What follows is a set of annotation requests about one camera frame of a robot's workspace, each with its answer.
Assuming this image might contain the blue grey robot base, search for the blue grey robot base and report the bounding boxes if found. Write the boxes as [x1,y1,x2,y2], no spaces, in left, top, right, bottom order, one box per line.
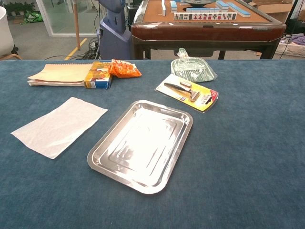
[97,0,132,60]

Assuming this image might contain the tangle of black floor cables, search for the tangle of black floor cables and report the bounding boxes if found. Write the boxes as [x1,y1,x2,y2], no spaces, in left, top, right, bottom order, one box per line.
[44,38,101,60]

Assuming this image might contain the razor in yellow blister pack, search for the razor in yellow blister pack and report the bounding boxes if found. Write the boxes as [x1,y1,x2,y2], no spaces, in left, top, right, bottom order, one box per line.
[155,73,219,114]

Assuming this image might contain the stainless steel tray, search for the stainless steel tray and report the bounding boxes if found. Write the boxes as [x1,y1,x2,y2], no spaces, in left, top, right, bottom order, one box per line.
[87,100,193,195]

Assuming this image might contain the green dustpan in plastic bag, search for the green dustpan in plastic bag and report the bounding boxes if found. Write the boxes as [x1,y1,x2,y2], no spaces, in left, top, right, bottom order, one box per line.
[170,48,218,83]

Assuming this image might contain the wooden pole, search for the wooden pole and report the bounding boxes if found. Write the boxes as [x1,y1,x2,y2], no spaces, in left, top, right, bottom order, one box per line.
[72,0,81,51]

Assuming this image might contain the white paper sheet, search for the white paper sheet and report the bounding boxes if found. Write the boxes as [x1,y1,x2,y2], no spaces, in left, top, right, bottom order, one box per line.
[10,96,109,160]

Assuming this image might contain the brown mahjong table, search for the brown mahjong table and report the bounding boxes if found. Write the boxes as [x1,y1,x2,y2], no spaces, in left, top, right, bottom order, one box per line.
[131,0,287,60]

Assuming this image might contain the row of blue mahjong tiles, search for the row of blue mahjong tiles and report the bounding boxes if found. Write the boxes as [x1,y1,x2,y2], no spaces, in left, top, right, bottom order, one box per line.
[186,7,221,13]

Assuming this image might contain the long row blue mahjong tiles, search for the long row blue mahjong tiles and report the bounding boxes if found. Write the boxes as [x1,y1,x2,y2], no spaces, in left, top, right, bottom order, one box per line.
[227,2,251,18]

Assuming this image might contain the white chair with wooden legs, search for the white chair with wooden legs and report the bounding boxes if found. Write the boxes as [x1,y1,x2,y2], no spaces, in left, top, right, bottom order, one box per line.
[0,6,23,60]

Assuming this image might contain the green bag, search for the green bag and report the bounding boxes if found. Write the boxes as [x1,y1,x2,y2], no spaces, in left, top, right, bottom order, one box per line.
[23,11,43,24]

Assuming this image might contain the white plastic basket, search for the white plastic basket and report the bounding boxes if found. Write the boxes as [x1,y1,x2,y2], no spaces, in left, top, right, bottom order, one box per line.
[274,35,305,58]

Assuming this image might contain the row of face-up mahjong tiles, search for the row of face-up mahjong tiles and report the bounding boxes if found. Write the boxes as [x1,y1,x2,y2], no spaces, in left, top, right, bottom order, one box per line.
[173,12,238,21]

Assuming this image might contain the orange snack bag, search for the orange snack bag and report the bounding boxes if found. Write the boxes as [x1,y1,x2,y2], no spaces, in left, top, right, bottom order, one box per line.
[109,59,142,79]

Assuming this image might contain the yellow blue cardboard box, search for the yellow blue cardboard box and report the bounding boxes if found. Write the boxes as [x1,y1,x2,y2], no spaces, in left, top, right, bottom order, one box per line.
[83,61,113,90]

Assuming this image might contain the tan spiral notebook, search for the tan spiral notebook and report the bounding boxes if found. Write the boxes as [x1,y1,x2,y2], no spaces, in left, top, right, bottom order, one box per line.
[27,63,94,87]

